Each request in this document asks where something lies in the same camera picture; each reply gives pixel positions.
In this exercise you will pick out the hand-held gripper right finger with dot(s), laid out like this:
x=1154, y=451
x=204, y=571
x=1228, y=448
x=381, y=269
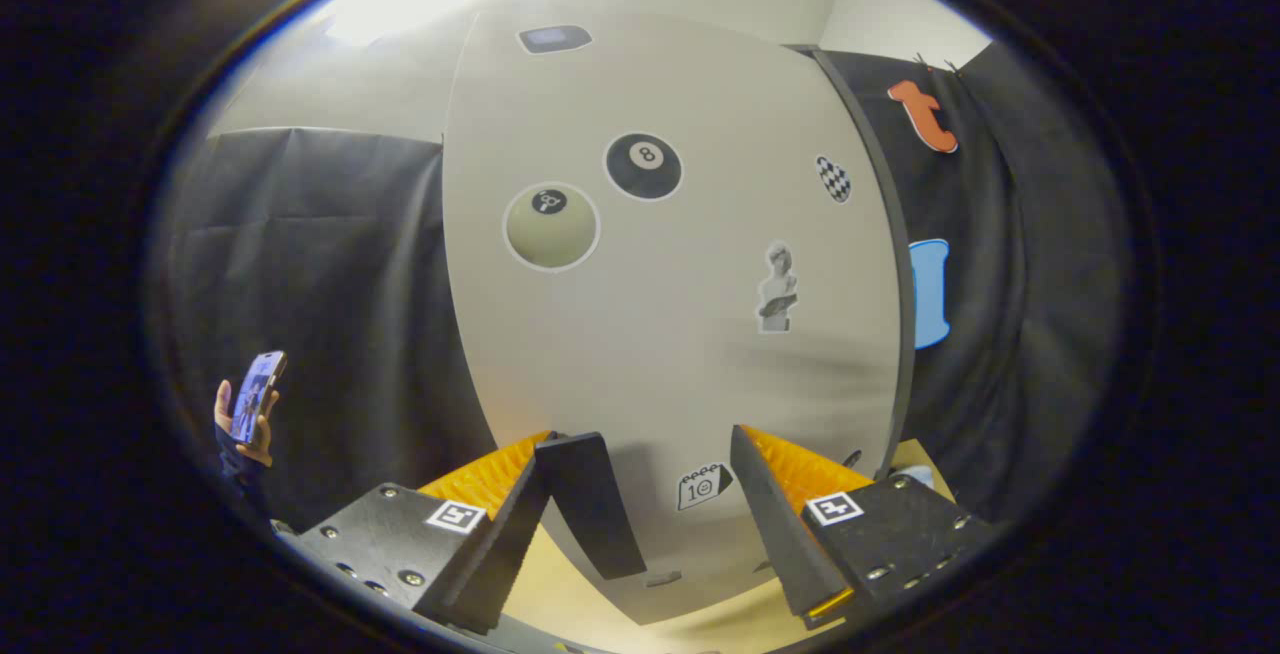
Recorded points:
x=775, y=524

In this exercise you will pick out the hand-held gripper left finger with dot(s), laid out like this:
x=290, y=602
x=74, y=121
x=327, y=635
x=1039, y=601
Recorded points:
x=505, y=544

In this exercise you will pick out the small pale plastic bag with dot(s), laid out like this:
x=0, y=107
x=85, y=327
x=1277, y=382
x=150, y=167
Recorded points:
x=918, y=476

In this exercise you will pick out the dark grey cabinet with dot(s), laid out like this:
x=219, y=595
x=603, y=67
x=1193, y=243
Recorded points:
x=905, y=334

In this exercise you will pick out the smartphone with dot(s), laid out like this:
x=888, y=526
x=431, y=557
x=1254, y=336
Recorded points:
x=255, y=394

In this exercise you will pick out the black backdrop cloth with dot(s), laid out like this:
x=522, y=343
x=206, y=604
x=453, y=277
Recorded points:
x=330, y=284

